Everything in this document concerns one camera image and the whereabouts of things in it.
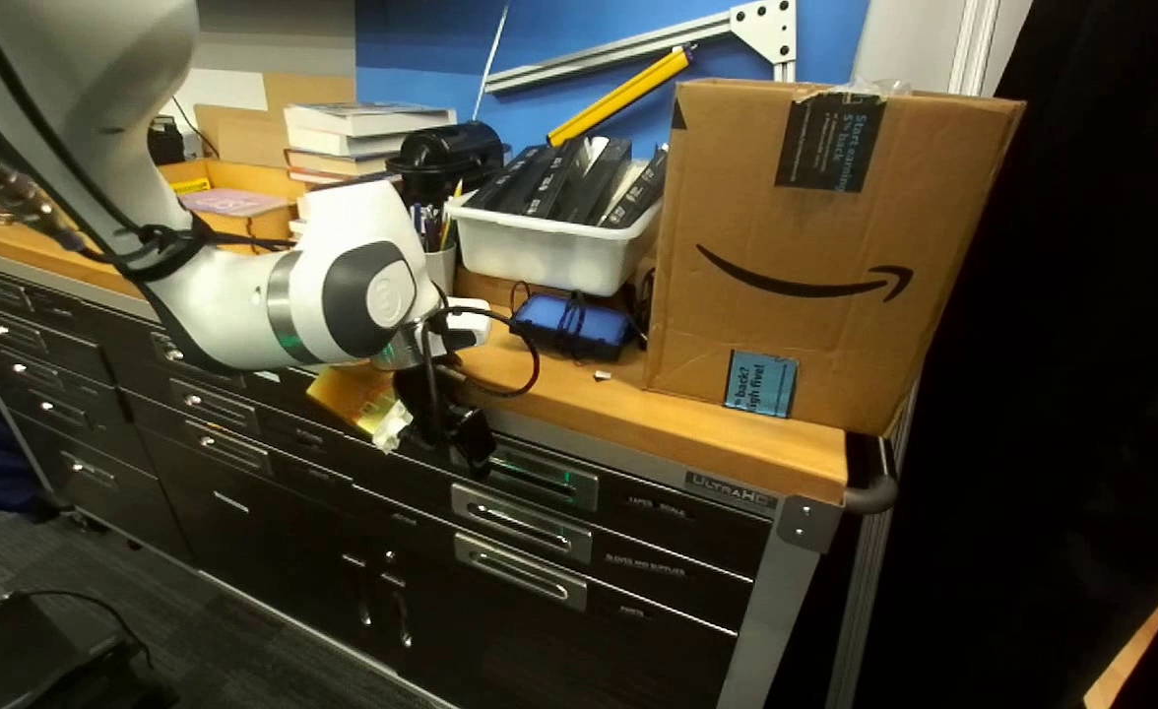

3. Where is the black drawer cabinet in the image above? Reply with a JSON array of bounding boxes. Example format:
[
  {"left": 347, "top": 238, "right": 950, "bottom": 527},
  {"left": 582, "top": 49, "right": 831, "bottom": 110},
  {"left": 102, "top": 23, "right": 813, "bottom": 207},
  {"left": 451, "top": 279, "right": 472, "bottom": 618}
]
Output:
[{"left": 0, "top": 253, "right": 783, "bottom": 709}]

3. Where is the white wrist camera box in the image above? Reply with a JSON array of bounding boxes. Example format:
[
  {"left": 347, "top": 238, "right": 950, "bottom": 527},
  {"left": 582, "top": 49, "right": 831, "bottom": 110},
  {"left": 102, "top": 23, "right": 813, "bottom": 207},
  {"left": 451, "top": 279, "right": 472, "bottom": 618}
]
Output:
[{"left": 427, "top": 296, "right": 494, "bottom": 355}]

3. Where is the white plastic bin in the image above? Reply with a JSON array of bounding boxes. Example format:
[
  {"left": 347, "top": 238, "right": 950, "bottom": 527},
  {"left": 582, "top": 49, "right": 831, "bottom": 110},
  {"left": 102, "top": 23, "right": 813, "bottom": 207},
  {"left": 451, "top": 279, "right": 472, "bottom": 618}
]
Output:
[{"left": 442, "top": 182, "right": 670, "bottom": 301}]

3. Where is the yellow bar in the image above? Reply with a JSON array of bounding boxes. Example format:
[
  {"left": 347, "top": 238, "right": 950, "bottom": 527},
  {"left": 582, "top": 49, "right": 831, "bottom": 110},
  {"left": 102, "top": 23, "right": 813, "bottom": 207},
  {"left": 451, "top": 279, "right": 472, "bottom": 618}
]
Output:
[{"left": 542, "top": 44, "right": 697, "bottom": 148}]

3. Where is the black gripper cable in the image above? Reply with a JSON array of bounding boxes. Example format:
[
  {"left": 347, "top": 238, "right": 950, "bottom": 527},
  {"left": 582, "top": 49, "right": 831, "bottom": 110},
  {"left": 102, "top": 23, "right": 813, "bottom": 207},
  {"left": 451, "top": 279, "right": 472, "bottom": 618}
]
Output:
[{"left": 420, "top": 301, "right": 548, "bottom": 400}]

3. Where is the yellow object on counter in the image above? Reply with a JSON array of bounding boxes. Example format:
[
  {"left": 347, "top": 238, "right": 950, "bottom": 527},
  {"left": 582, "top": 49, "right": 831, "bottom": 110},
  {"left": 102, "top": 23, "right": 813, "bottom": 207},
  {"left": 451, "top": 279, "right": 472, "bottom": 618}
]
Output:
[{"left": 301, "top": 360, "right": 420, "bottom": 455}]

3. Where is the aluminium perforated rail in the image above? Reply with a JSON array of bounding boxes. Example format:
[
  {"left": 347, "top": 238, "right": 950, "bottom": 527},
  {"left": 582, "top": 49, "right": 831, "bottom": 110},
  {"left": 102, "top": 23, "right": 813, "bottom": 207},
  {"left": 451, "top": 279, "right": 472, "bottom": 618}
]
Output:
[{"left": 479, "top": 0, "right": 800, "bottom": 97}]

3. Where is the silver drawer handle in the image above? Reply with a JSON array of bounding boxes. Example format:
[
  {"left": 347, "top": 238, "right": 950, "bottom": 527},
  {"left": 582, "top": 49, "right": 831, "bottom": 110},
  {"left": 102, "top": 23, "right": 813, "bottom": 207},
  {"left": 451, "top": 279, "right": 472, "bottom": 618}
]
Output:
[
  {"left": 447, "top": 527, "right": 593, "bottom": 618},
  {"left": 445, "top": 481, "right": 597, "bottom": 568},
  {"left": 489, "top": 439, "right": 606, "bottom": 519}
]

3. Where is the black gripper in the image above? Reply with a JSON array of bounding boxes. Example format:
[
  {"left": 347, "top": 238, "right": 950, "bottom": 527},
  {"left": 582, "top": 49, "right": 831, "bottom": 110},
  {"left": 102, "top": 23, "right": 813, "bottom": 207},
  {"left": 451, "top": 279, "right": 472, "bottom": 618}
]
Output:
[{"left": 389, "top": 360, "right": 498, "bottom": 481}]

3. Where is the thin pale book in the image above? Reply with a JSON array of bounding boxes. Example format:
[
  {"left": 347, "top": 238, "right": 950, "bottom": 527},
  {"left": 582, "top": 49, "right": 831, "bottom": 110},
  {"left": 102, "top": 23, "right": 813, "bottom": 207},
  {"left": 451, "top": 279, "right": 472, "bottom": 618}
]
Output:
[{"left": 284, "top": 129, "right": 413, "bottom": 166}]

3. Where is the blue sticker label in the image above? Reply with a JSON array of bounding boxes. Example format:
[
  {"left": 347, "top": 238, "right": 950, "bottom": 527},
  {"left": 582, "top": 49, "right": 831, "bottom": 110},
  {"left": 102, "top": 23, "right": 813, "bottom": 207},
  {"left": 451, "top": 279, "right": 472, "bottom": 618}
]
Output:
[{"left": 722, "top": 345, "right": 804, "bottom": 422}]

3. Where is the small open cardboard box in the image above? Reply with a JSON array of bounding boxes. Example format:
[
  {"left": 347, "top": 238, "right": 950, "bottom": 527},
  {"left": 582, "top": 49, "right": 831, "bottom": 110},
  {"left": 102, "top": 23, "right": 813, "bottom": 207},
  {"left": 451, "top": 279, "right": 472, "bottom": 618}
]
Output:
[{"left": 152, "top": 153, "right": 312, "bottom": 249}]

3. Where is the black round device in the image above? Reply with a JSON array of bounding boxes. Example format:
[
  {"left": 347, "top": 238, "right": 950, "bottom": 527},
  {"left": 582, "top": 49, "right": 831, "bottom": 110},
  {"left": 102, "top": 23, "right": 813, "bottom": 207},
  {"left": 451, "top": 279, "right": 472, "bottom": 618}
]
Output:
[{"left": 389, "top": 116, "right": 506, "bottom": 207}]

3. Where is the pink paper pad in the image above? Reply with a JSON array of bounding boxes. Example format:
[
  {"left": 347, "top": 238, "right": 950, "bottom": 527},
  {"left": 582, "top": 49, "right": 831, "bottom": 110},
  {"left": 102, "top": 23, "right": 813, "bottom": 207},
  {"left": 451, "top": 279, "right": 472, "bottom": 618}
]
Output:
[{"left": 177, "top": 183, "right": 296, "bottom": 225}]

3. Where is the white book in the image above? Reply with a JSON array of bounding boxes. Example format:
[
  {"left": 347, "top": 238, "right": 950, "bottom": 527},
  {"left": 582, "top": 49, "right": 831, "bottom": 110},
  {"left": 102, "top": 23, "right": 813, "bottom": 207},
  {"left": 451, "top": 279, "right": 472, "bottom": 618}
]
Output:
[{"left": 279, "top": 102, "right": 460, "bottom": 140}]

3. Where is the brown book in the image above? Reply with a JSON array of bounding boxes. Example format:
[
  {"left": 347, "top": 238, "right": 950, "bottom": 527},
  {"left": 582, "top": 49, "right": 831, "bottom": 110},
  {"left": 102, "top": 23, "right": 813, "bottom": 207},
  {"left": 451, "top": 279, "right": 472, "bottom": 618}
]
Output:
[{"left": 284, "top": 148, "right": 401, "bottom": 190}]

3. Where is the black sticker label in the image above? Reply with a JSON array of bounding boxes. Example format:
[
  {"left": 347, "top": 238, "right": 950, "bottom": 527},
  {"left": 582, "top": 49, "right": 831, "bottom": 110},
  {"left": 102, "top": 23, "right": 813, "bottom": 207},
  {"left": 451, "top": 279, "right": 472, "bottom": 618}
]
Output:
[{"left": 771, "top": 85, "right": 888, "bottom": 195}]

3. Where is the black flat box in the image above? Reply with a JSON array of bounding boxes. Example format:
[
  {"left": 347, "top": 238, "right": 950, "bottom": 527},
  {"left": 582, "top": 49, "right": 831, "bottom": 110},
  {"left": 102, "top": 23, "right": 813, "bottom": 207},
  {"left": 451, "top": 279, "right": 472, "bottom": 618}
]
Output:
[
  {"left": 602, "top": 140, "right": 673, "bottom": 233},
  {"left": 542, "top": 129, "right": 638, "bottom": 225},
  {"left": 470, "top": 136, "right": 572, "bottom": 215}
]

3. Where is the blue pouch with black straps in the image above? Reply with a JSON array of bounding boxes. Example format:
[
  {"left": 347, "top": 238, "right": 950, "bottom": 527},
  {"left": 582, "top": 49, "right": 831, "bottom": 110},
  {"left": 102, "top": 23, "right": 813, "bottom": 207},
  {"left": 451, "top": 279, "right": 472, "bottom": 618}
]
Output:
[{"left": 506, "top": 288, "right": 647, "bottom": 360}]

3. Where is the large cardboard shipping box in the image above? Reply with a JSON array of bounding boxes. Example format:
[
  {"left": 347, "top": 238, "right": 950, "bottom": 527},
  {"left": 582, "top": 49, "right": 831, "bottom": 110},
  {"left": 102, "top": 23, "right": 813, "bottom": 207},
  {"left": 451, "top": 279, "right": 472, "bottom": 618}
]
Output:
[{"left": 638, "top": 76, "right": 1026, "bottom": 435}]

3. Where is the grey metal table leg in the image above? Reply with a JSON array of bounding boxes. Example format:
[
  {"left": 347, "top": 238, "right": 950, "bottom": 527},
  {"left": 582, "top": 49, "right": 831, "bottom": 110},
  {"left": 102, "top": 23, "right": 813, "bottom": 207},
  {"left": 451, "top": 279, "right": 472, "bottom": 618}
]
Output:
[{"left": 715, "top": 493, "right": 845, "bottom": 709}]

